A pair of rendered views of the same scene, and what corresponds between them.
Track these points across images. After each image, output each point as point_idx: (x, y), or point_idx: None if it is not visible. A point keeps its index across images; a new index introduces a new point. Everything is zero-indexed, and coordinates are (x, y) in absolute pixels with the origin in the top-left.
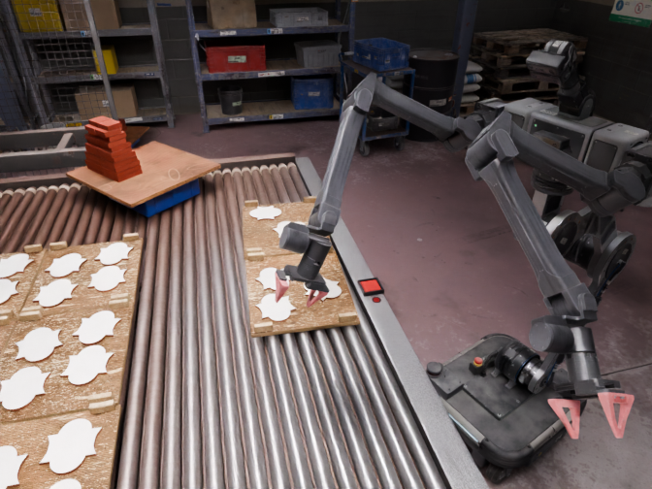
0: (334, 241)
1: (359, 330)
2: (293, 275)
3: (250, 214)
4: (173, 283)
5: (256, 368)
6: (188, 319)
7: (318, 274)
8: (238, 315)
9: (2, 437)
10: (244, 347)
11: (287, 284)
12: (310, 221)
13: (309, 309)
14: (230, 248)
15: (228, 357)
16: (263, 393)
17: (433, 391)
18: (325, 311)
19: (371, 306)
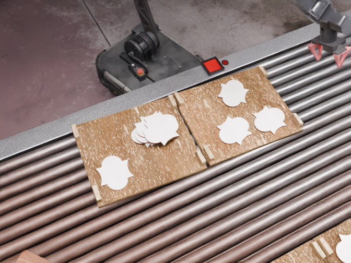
0: (147, 102)
1: None
2: (342, 40)
3: (123, 187)
4: (266, 221)
5: (326, 120)
6: (305, 184)
7: (316, 37)
8: (283, 148)
9: None
10: (312, 133)
11: (346, 47)
12: (320, 14)
13: (259, 97)
14: (189, 191)
15: (327, 140)
16: (344, 110)
17: (296, 31)
18: (258, 87)
19: (233, 64)
